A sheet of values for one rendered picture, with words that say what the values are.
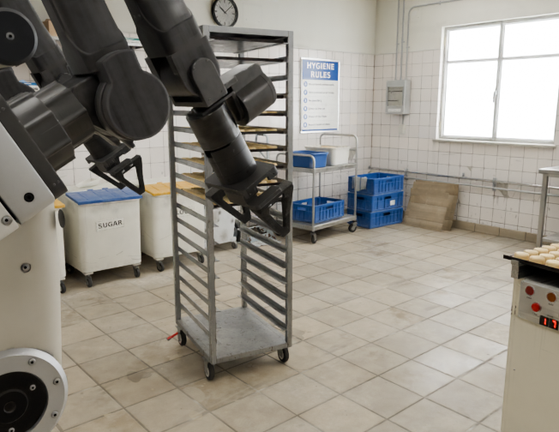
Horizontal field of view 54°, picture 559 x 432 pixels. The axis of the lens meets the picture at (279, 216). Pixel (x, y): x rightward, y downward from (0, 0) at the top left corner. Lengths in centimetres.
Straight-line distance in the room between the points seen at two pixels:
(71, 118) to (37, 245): 22
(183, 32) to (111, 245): 407
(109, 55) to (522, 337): 190
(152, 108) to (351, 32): 668
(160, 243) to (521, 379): 340
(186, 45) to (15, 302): 40
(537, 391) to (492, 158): 457
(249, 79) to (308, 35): 598
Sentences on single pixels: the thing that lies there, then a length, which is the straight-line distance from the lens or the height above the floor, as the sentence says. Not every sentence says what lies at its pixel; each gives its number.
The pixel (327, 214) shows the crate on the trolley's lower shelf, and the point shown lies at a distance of 611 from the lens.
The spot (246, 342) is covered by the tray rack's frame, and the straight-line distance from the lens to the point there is 316.
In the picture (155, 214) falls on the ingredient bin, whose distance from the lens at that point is 485.
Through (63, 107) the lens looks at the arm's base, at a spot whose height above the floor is 145.
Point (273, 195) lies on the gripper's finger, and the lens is 73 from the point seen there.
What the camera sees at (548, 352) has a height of 60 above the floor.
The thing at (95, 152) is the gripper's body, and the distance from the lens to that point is 114.
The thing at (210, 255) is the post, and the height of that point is 71.
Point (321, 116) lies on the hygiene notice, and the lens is 683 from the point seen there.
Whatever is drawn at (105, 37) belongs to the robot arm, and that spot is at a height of 153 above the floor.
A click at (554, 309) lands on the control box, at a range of 211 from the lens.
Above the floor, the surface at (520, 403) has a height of 36.
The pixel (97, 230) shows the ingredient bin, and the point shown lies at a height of 47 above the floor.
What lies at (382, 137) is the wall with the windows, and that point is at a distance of 746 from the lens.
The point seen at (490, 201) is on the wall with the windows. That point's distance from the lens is 666.
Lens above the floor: 146
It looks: 11 degrees down
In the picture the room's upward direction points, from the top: straight up
